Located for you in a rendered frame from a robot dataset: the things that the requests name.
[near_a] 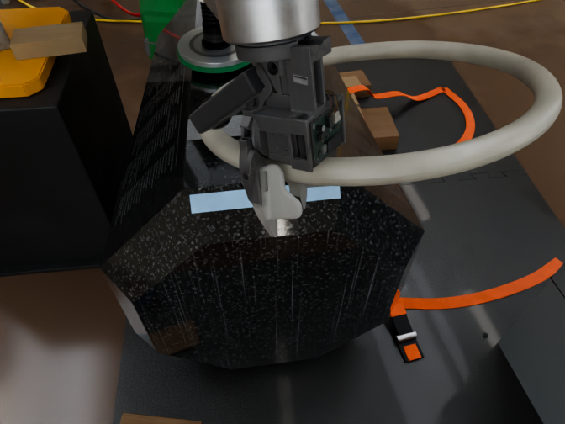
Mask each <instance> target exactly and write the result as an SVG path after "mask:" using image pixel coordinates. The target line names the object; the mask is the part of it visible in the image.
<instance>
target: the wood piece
mask: <svg viewBox="0 0 565 424"><path fill-rule="evenodd" d="M10 47H11V49H12V51H13V53H14V56H15V58H16V60H17V61H21V60H28V59H34V58H41V57H48V56H61V55H68V54H75V53H82V52H87V32H86V30H85V27H84V24H83V22H82V21H81V22H74V23H66V24H52V25H45V26H37V27H30V28H22V29H14V30H13V35H12V39H11V41H10Z"/></svg>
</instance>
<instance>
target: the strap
mask: <svg viewBox="0 0 565 424"><path fill-rule="evenodd" d="M347 89H348V91H349V93H350V94H351V93H355V92H359V91H362V90H367V93H369V94H370V95H371V96H372V97H374V98H375V99H382V98H391V97H396V96H406V97H408V98H411V99H413V100H416V101H420V100H425V99H427V98H431V97H434V96H436V95H437V94H439V93H443V92H444V93H445V94H446V95H447V96H449V97H450V98H451V99H452V100H453V101H455V102H456V103H457V104H458V106H459V107H460V108H461V110H462V112H463V113H464V116H465V120H466V129H465V132H464V134H463V136H462V138H461V139H460V140H459V141H458V142H457V143H459V142H463V141H465V140H471V139H472V137H473V134H474V131H475V122H474V118H473V113H472V112H471V110H470V108H469V107H468V106H467V105H466V104H465V102H463V101H462V100H461V99H460V98H459V97H458V96H457V95H456V94H455V93H454V92H452V91H451V90H450V89H449V88H448V87H445V88H443V87H438V88H436V89H434V90H431V91H429V92H428V93H424V94H421V95H418V96H409V95H407V94H404V93H401V92H400V91H392V92H386V93H377V94H372V92H371V91H370V90H369V89H368V88H366V87H365V86H363V85H358V86H354V87H349V88H347ZM562 265H563V263H562V262H561V261H559V260H558V259H557V258H554V259H552V260H551V261H550V262H549V263H547V264H546V265H545V266H543V267H542V268H540V269H538V270H537V271H535V272H534V273H532V274H530V275H527V276H525V277H523V278H520V279H518V280H515V281H514V282H511V283H508V284H504V285H501V286H499V287H496V288H493V289H488V290H484V291H481V292H477V293H474V294H465V295H460V296H454V297H445V298H399V299H398V301H397V302H396V303H398V302H403V304H404V308H405V309H424V310H438V309H450V308H459V307H465V306H470V305H478V304H482V303H486V302H489V301H493V300H496V299H501V298H504V297H506V296H509V295H512V294H516V293H519V292H520V291H523V290H525V289H528V288H530V287H533V286H535V285H537V284H539V283H541V282H543V281H545V280H546V279H548V278H549V277H550V276H552V275H553V274H554V273H556V271H557V270H558V269H559V268H560V267H561V266H562Z"/></svg>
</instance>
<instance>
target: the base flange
mask: <svg viewBox="0 0 565 424"><path fill-rule="evenodd" d="M0 21H1V23H2V25H3V27H4V29H5V31H6V33H7V35H8V38H9V39H10V41H11V39H12V35H13V30H14V29H22V28H30V27H37V26H45V25H52V24H66V23H71V17H70V14H69V12H68V11H67V10H65V9H64V8H61V7H48V8H15V9H0ZM56 57H57V56H48V57H41V58H34V59H28V60H21V61H17V60H16V58H15V56H14V53H13V51H12V49H11V48H10V49H7V50H2V51H0V98H16V97H28V96H30V95H32V94H34V93H37V92H38V91H40V90H42V89H43V88H44V87H45V84H46V82H47V79H48V77H49V75H50V72H51V69H52V67H53V65H54V63H55V59H56Z"/></svg>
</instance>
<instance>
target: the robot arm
mask: <svg viewBox="0 0 565 424"><path fill-rule="evenodd" d="M215 2H216V7H217V11H218V15H219V23H220V28H221V33H222V37H223V40H224V41H226V42H227V43H229V44H232V45H235V50H236V55H237V59H238V60H240V61H244V62H254V63H256V66H254V67H252V68H250V69H248V70H246V71H244V72H242V73H241V74H240V75H239V76H238V77H236V78H235V79H234V80H233V81H231V82H230V83H229V84H227V85H226V86H225V87H223V88H222V89H221V90H220V91H219V92H217V93H216V94H215V95H214V96H210V97H208V98H206V99H204V101H202V103H201V104H200V106H199V108H198V109H196V110H195V111H194V112H193V113H192V114H190V116H189V119H190V120H191V122H192V123H193V125H194V127H195V129H196V130H197V132H198V133H199V134H202V133H204V132H206V131H208V130H211V129H213V130H218V129H222V128H224V127H225V126H226V125H227V124H228V123H229V122H230V120H231V119H232V118H231V117H232V116H234V115H235V114H237V113H238V112H240V111H241V110H242V109H243V110H242V112H243V117H242V119H241V122H240V127H241V139H239V144H240V157H239V169H240V178H241V181H242V183H243V186H244V189H245V191H246V195H247V198H248V200H249V201H250V202H251V203H252V206H253V209H254V210H255V212H256V215H257V217H258V218H259V220H260V222H261V223H262V224H263V226H264V227H265V229H266V230H267V232H268V233H269V234H270V235H271V236H274V237H277V219H297V218H299V217H300V216H301V214H302V212H303V211H304V209H305V205H306V199H307V189H308V188H313V187H326V186H322V185H311V184H302V183H290V182H287V184H288V186H289V191H287V189H286V187H285V180H284V173H283V170H282V169H281V168H280V167H279V166H278V165H277V164H276V163H270V164H268V165H267V162H266V159H267V160H268V159H269V158H270V159H272V160H276V161H280V162H285V164H286V165H290V166H292V169H297V170H301V171H306V172H312V171H313V168H315V167H317V166H318V165H319V164H320V163H321V162H322V161H323V160H324V159H325V158H326V157H327V156H328V155H330V154H331V153H332V152H333V151H334V150H335V149H337V148H338V147H339V146H340V145H341V144H342V143H346V124H345V110H344V95H343V94H339V93H334V92H332V91H329V90H325V77H324V66H323V56H326V55H327V54H329V53H331V52H332V51H331V38H330V36H312V35H311V33H312V32H314V31H315V30H317V28H318V27H319V26H320V24H321V22H320V11H319V0H215ZM326 92H327V93H326Z"/></svg>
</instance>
